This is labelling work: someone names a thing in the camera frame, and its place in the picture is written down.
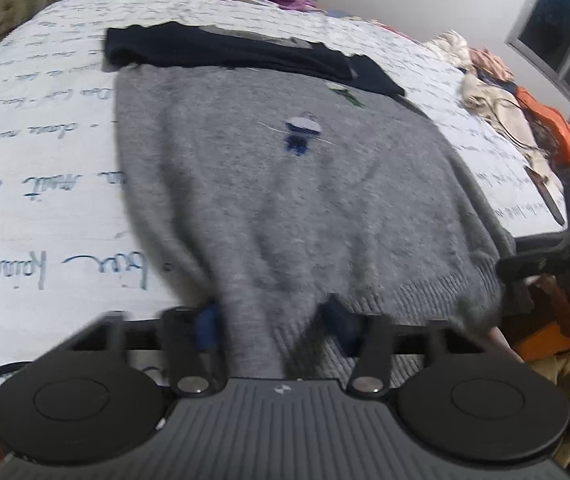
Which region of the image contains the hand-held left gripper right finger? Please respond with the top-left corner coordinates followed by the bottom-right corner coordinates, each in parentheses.
top-left (320, 294), bottom-right (522, 397)

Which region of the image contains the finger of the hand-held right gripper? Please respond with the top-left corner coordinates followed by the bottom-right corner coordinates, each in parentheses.
top-left (496, 247), bottom-right (570, 282)

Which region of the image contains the orange cloth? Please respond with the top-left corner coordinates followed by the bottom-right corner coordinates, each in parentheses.
top-left (514, 85), bottom-right (570, 172)

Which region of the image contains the white crumpled cloth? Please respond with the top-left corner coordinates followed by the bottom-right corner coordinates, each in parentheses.
top-left (427, 30), bottom-right (472, 69)

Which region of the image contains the beige knit cloth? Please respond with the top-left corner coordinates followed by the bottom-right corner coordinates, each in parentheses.
top-left (461, 72), bottom-right (566, 187)

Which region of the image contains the person's right hand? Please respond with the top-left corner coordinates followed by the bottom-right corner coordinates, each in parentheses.
top-left (535, 272), bottom-right (570, 347)

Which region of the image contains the peach pink cloth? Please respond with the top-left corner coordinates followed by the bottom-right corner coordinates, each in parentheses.
top-left (469, 47), bottom-right (516, 84)

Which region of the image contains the grey sweater with navy sleeves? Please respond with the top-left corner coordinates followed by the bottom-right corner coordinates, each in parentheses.
top-left (104, 22), bottom-right (534, 382)

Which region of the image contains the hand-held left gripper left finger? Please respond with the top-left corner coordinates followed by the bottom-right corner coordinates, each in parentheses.
top-left (52, 302), bottom-right (229, 397)

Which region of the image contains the white script-printed blanket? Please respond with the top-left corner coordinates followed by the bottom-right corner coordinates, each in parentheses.
top-left (0, 0), bottom-right (566, 442)

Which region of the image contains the window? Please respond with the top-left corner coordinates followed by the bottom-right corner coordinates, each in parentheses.
top-left (507, 0), bottom-right (570, 117)

